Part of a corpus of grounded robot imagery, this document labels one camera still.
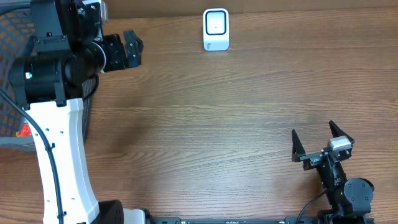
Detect dark grey plastic basket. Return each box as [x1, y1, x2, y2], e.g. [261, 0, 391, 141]
[2, 1, 105, 136]

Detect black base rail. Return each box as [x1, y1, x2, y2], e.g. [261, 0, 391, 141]
[147, 217, 375, 224]

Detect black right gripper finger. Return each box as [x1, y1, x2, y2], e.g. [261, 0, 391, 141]
[292, 129, 306, 162]
[328, 120, 355, 144]

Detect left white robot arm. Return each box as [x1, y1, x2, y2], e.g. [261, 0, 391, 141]
[9, 1, 152, 224]

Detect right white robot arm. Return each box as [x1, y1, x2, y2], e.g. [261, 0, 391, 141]
[291, 120, 374, 223]

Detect red sachet stick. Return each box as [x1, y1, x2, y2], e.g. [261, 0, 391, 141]
[16, 123, 32, 138]

